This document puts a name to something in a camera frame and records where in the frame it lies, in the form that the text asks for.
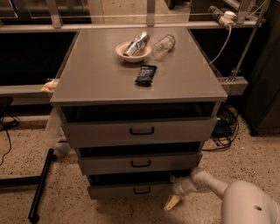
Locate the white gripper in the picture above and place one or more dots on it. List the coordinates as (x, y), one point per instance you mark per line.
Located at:
(179, 188)

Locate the grey bottom drawer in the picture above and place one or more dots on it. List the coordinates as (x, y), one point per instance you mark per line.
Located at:
(129, 184)

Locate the grey drawer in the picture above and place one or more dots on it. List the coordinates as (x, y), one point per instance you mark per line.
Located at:
(129, 184)
(139, 163)
(96, 134)

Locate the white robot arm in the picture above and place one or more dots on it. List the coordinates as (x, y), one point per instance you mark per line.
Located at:
(241, 202)

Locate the grey middle drawer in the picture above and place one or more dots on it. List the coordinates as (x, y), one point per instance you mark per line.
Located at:
(139, 163)

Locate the grey top drawer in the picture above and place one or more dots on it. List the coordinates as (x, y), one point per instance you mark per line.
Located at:
(96, 134)

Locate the grey drawer cabinet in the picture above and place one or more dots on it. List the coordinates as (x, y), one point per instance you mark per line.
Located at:
(97, 86)

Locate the black snack packet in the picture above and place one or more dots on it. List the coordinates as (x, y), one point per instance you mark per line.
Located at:
(146, 75)

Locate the dark cabinet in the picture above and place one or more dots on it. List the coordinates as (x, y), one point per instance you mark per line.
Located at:
(260, 105)

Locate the black metal stand leg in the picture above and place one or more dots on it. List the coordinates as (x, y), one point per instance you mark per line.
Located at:
(38, 181)

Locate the white ceramic bowl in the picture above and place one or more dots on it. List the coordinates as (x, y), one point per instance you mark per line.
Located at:
(134, 59)

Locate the clear plastic bottle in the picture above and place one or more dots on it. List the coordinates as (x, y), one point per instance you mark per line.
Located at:
(163, 46)

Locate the silver crushed can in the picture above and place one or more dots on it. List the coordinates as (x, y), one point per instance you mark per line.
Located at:
(137, 45)

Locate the white power strip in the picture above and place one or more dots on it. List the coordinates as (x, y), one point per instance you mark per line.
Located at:
(226, 19)

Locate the metal railing frame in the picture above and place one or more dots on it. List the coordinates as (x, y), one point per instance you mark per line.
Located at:
(24, 21)

